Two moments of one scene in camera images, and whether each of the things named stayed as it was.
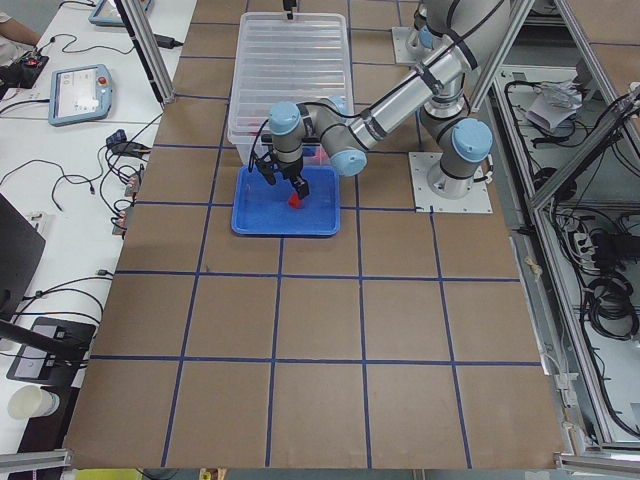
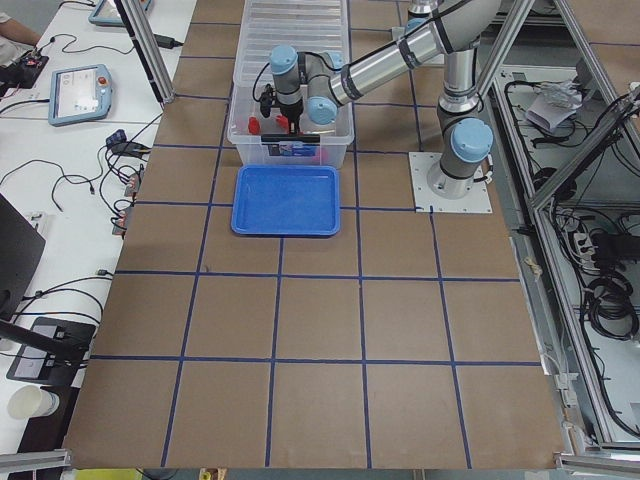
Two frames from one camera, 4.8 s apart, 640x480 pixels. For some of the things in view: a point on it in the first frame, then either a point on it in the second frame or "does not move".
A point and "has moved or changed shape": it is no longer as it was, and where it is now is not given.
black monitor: x=22 y=247 does not move
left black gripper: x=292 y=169 to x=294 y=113
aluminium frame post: x=143 y=37 does not move
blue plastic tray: x=259 y=207 does not move
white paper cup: x=30 y=401 does not move
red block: x=295 y=202 has moved or changed shape
